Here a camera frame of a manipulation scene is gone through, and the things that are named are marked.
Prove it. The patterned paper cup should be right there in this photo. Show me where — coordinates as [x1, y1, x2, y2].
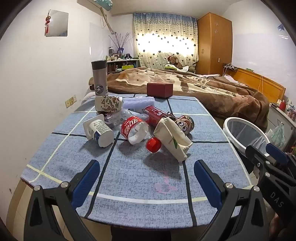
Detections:
[94, 95, 123, 113]

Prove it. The clear red label plastic bottle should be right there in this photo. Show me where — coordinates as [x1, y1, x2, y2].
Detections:
[105, 109, 162, 153]

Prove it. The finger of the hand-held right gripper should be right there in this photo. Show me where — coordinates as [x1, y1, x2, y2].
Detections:
[265, 143, 296, 178]
[245, 145, 296, 218]

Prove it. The dotted curtain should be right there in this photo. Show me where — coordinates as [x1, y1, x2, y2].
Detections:
[132, 13, 199, 69]

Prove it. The bed with brown blanket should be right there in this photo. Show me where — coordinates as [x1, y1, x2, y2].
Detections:
[106, 67, 270, 132]

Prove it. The blue checked tablecloth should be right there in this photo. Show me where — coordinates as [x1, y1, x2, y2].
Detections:
[20, 94, 252, 226]

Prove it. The white trash bin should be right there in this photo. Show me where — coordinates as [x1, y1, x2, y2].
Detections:
[223, 117, 271, 172]

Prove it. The wooden wardrobe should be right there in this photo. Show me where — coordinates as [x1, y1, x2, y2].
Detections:
[196, 13, 233, 75]

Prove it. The wooden headboard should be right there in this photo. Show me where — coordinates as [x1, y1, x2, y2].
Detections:
[223, 67, 286, 105]

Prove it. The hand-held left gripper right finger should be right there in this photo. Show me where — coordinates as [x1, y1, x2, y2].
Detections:
[194, 159, 271, 241]

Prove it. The brown teddy bear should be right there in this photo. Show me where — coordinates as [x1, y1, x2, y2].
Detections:
[168, 55, 183, 69]

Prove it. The dark red box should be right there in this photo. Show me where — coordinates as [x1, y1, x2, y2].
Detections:
[147, 82, 173, 98]

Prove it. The white yogurt cup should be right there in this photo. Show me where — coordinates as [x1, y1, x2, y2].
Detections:
[83, 114, 114, 148]

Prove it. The cluttered white shelf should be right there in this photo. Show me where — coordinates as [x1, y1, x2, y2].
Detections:
[106, 59, 140, 75]

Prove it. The white foam net sleeve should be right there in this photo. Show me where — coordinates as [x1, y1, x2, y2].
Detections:
[122, 96, 156, 113]

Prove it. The purple milk carton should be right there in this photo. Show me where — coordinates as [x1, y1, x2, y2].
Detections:
[102, 113, 116, 127]

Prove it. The red drink can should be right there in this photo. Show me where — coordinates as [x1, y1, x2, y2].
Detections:
[142, 105, 173, 128]

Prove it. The grey thermos tumbler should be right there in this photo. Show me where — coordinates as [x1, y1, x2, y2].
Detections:
[91, 60, 109, 96]

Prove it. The cartoon face can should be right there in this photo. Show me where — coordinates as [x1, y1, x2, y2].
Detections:
[172, 115, 195, 134]

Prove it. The wall socket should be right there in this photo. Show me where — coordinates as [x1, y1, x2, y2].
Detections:
[65, 95, 77, 108]

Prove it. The clear plastic bag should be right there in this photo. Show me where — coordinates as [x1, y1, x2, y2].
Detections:
[269, 123, 286, 149]

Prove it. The white nightstand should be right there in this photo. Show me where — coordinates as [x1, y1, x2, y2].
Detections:
[269, 102, 296, 139]

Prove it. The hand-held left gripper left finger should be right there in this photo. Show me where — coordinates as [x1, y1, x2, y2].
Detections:
[23, 159, 101, 241]

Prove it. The wall mirror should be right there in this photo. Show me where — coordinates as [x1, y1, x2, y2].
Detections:
[45, 10, 69, 37]

